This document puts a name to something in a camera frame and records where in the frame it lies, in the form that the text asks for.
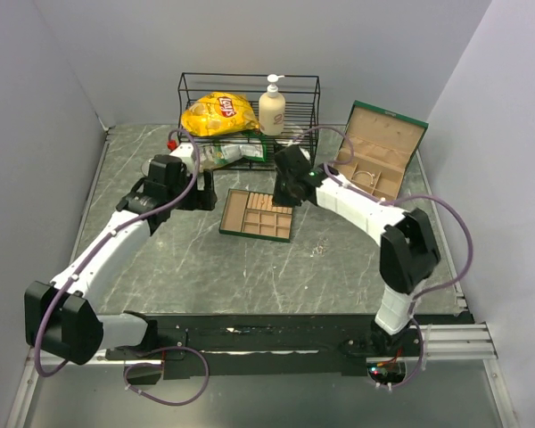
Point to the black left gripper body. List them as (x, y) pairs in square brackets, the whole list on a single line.
[(200, 199)]

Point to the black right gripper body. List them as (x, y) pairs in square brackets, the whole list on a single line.
[(283, 193)]

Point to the green jewelry tray insert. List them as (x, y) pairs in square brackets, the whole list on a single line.
[(254, 215)]

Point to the silver chain jewelry pile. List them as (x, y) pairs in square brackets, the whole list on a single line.
[(320, 248)]

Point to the silver pearl bangle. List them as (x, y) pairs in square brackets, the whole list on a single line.
[(358, 176)]

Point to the green jewelry box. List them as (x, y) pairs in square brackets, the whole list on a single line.
[(382, 142)]

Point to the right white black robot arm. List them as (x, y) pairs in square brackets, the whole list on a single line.
[(408, 249)]

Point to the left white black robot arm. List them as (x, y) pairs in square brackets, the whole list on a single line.
[(60, 316)]

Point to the green white snack bag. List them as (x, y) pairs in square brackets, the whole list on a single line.
[(221, 151)]

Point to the cream lotion pump bottle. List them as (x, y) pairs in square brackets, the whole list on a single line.
[(272, 108)]

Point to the yellow chips bag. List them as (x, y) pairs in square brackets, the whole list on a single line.
[(219, 113)]

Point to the black wire shelf rack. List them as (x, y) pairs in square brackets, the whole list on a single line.
[(302, 99)]

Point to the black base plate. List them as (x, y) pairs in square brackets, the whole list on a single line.
[(283, 344)]

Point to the aluminium rail frame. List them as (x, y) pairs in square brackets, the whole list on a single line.
[(454, 381)]

